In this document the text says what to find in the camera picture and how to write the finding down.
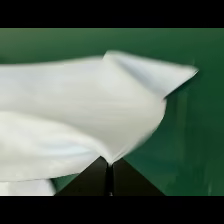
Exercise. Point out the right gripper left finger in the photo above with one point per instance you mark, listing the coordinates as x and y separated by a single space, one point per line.
91 181

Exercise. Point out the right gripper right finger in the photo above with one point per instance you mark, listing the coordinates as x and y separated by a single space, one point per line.
131 181

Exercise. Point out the white shirt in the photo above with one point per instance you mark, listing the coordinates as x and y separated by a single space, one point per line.
83 110

